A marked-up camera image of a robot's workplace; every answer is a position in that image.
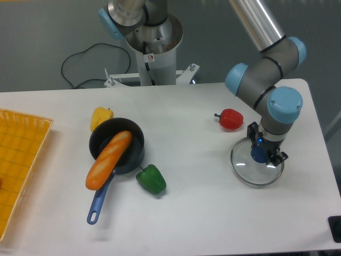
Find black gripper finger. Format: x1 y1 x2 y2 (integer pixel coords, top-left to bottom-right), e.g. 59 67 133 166
266 150 288 167

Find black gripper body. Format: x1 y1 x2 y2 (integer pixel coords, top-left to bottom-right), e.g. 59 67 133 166
247 122 287 157

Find glass lid blue knob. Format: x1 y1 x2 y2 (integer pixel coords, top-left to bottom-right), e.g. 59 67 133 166
230 137 285 187

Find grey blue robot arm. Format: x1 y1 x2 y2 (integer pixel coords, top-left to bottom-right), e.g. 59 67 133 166
98 1 306 166

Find red toy bell pepper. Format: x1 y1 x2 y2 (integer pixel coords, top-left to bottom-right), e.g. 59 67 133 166
214 109 243 130

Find black object table corner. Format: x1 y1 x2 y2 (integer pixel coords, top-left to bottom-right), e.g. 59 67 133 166
328 215 341 243

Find green toy bell pepper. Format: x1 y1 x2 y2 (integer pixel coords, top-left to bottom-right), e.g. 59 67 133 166
136 164 167 195

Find yellow toy bell pepper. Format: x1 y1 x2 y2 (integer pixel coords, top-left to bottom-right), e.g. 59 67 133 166
90 107 114 132

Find orange toy baguette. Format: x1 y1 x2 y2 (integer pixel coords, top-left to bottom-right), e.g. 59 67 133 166
85 131 133 190

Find orange plastic basket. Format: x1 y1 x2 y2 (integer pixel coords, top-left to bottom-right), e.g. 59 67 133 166
1 109 53 241

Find white metal base frame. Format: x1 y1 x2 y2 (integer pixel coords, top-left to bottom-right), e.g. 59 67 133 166
103 63 200 88

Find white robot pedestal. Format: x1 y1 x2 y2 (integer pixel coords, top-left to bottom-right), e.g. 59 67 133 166
126 14 183 86

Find dark pot blue handle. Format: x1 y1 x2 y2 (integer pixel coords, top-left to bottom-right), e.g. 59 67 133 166
85 118 144 225

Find black floor cable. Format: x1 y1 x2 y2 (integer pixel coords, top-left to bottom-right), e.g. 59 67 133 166
61 42 132 90

